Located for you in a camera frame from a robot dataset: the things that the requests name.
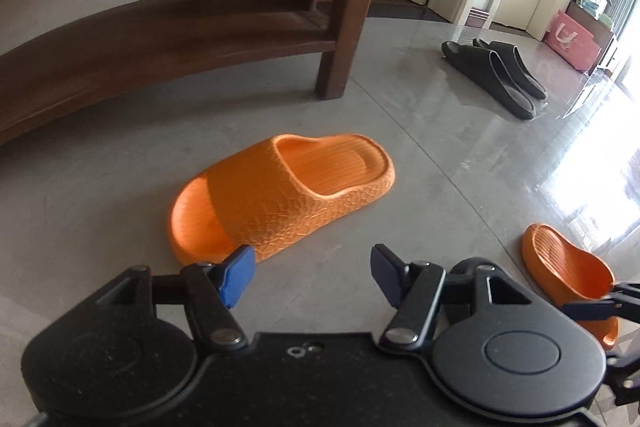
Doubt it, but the orange textured slide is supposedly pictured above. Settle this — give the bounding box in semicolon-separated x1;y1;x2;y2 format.
521;223;620;350
169;133;397;265

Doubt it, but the pink shopping bag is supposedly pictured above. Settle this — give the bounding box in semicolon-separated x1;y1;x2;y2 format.
544;9;603;72

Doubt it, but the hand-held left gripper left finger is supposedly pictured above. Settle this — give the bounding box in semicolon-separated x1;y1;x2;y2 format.
102;245;257;354

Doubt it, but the wooden shoe rack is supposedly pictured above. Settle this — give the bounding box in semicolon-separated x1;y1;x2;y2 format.
0;0;397;148

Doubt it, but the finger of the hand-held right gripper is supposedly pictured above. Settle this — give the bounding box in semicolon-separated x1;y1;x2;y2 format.
562;298;630;322
604;282;640;304

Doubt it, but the dark grey slide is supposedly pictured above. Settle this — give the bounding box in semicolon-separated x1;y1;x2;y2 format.
472;38;548;100
441;41;537;120

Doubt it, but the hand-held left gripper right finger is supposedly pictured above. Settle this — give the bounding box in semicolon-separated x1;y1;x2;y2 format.
371;244;532;353

